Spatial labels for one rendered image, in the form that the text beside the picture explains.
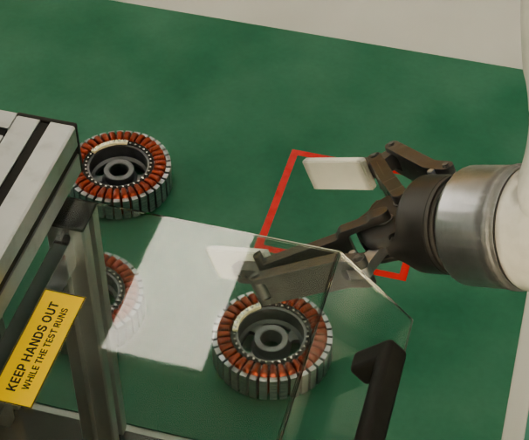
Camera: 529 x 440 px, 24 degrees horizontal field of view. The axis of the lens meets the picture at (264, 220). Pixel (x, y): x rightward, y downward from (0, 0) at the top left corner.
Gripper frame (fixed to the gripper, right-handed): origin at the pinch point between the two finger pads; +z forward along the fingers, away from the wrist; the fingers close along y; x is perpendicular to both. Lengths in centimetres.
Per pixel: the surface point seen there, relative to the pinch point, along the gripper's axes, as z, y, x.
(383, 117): 18.4, 35.3, -11.1
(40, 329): -7.5, -27.4, 10.3
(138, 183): 27.8, 7.6, -1.9
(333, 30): 31, 46, -4
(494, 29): 17, 58, -12
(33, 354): -8.4, -29.2, 9.7
